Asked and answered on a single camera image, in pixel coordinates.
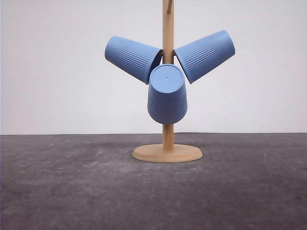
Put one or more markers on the wooden mug tree stand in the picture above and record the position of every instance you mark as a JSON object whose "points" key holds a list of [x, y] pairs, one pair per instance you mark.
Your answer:
{"points": [[168, 151]]}

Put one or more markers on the light blue ribbed cup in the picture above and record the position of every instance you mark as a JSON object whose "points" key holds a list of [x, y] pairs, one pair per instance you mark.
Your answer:
{"points": [[134, 59]]}

